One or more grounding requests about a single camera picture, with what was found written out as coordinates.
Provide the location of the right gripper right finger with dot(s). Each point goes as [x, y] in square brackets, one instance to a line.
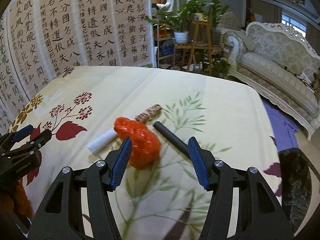
[203, 162]

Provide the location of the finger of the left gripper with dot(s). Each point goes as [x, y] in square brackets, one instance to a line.
[11, 138]
[35, 141]

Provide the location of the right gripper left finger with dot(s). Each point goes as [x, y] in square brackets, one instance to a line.
[116, 163]

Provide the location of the black tube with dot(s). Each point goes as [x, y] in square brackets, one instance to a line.
[172, 138]

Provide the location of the white paper roll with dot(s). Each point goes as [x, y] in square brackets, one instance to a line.
[100, 142]

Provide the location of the red plastic bag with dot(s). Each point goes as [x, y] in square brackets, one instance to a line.
[146, 145]

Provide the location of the black trash bag bin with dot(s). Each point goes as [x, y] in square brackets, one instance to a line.
[296, 186]

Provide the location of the floral cream tablecloth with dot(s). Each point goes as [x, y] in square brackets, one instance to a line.
[164, 201]

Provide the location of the purple cloth on floor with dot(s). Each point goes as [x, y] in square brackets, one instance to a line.
[284, 127]

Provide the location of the calligraphy folding screen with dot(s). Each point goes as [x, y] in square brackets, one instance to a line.
[45, 39]

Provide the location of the wooden plant stand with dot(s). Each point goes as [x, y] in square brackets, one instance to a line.
[192, 47]

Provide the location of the ornate white sofa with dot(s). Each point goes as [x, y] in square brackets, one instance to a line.
[281, 65]

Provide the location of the potted plant white pot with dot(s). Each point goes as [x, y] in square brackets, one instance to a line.
[175, 20]

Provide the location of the tall green plant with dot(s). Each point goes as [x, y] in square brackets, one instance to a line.
[216, 11]

